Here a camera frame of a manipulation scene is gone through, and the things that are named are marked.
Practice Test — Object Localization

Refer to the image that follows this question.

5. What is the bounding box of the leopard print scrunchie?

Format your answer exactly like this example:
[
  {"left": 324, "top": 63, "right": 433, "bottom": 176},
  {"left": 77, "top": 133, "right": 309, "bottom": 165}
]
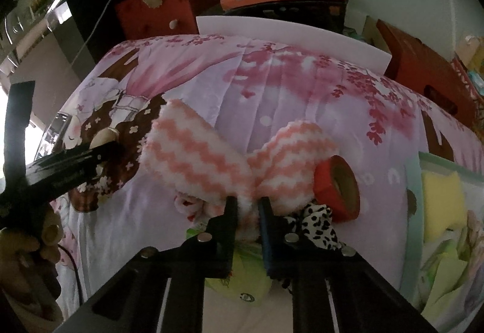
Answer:
[{"left": 285, "top": 203, "right": 345, "bottom": 250}]

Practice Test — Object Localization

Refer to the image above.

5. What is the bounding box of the green tissue pack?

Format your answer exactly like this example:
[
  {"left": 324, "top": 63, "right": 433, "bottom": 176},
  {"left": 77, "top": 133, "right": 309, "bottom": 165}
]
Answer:
[{"left": 205, "top": 242, "right": 272, "bottom": 306}]

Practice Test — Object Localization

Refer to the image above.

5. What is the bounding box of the red tape roll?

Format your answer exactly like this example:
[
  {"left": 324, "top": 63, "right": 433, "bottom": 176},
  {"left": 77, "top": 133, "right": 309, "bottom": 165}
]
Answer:
[{"left": 313, "top": 155, "right": 360, "bottom": 223}]

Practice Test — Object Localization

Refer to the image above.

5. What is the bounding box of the pink white fuzzy sock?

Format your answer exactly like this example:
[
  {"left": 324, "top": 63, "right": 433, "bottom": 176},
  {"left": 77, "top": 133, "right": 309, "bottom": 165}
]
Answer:
[{"left": 139, "top": 99, "right": 339, "bottom": 241}]

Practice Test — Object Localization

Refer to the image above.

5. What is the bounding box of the left hand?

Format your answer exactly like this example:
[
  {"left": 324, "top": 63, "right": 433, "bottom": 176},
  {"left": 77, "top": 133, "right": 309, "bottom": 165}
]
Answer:
[{"left": 1, "top": 206, "right": 63, "bottom": 332}]

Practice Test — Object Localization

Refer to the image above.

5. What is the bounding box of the pink cartoon bed sheet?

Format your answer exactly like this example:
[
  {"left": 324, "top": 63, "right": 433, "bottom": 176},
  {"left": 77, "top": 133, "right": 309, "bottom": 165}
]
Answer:
[{"left": 53, "top": 35, "right": 483, "bottom": 318}]

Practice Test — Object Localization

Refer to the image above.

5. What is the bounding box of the mint green cardboard tray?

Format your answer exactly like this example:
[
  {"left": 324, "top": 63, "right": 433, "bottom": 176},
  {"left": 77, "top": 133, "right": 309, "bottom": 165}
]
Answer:
[{"left": 400, "top": 153, "right": 483, "bottom": 332}]

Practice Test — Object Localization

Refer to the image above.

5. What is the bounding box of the green cloth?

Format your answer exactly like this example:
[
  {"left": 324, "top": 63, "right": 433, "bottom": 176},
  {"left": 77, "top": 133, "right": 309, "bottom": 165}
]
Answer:
[{"left": 417, "top": 239, "right": 470, "bottom": 322}]

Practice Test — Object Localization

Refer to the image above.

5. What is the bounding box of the yellow sponge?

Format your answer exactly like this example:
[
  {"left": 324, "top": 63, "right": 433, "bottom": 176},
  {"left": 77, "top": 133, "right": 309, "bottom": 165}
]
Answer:
[{"left": 422, "top": 171, "right": 467, "bottom": 243}]

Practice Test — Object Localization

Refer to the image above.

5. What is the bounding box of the red felt handbag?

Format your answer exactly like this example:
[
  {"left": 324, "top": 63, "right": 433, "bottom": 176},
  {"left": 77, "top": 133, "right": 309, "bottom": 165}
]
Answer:
[{"left": 116, "top": 0, "right": 198, "bottom": 40}]

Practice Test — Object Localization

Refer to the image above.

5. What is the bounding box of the red cardboard box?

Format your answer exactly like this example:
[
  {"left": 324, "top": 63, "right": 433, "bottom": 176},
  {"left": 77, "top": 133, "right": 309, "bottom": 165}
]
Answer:
[{"left": 376, "top": 20, "right": 477, "bottom": 128}]

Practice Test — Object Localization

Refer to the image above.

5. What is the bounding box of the orange black case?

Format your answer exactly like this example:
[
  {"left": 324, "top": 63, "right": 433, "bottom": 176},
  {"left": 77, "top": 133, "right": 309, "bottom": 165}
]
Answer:
[{"left": 221, "top": 0, "right": 349, "bottom": 33}]

